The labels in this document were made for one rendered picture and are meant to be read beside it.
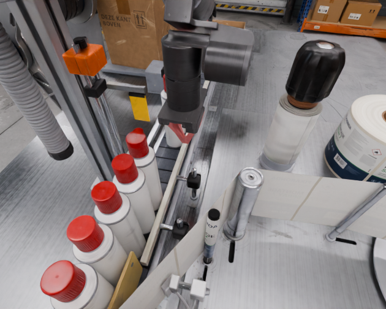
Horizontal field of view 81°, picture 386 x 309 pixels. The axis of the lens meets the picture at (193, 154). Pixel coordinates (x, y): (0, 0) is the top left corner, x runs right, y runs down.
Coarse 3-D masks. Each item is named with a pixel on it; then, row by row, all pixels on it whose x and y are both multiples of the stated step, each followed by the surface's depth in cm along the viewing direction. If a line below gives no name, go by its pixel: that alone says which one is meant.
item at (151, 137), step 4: (156, 120) 58; (156, 124) 57; (160, 124) 58; (156, 128) 56; (152, 132) 55; (156, 132) 56; (148, 136) 54; (152, 136) 54; (148, 140) 53; (152, 140) 54; (148, 144) 53
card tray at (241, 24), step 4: (212, 20) 136; (216, 20) 135; (220, 20) 135; (224, 20) 134; (224, 24) 136; (228, 24) 135; (232, 24) 135; (236, 24) 134; (240, 24) 134; (244, 24) 130
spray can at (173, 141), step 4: (164, 76) 49; (164, 80) 49; (164, 84) 50; (164, 88) 51; (164, 92) 52; (164, 96) 51; (164, 100) 52; (168, 128) 58; (168, 132) 59; (172, 132) 58; (168, 136) 60; (172, 136) 60; (176, 136) 60; (168, 140) 61; (172, 140) 61; (176, 140) 61; (168, 144) 63; (172, 144) 62; (176, 144) 62; (180, 144) 62
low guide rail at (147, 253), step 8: (184, 144) 59; (184, 152) 58; (176, 160) 56; (176, 168) 54; (168, 184) 51; (168, 192) 49; (168, 200) 49; (160, 208) 47; (160, 216) 46; (152, 232) 43; (152, 240) 42; (152, 248) 42; (144, 256) 40; (144, 264) 41
